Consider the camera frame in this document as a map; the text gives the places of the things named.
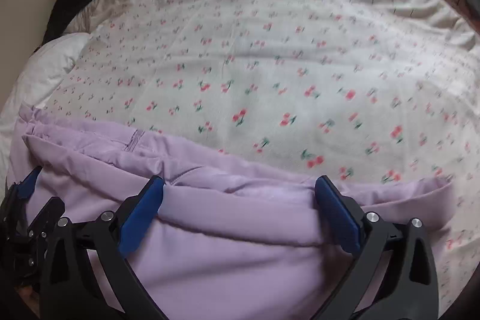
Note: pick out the white pillow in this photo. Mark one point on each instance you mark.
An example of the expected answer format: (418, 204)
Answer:
(42, 74)

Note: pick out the lilac padded jacket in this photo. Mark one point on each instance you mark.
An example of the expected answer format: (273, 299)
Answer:
(232, 239)

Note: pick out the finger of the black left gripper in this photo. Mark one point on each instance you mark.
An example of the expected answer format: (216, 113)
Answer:
(45, 221)
(19, 193)

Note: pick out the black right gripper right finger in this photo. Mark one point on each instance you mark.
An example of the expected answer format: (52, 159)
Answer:
(409, 289)

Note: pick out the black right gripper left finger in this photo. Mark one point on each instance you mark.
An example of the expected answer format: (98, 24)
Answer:
(69, 289)

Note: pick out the white cherry print duvet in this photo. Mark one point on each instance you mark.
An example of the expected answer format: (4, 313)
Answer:
(373, 91)

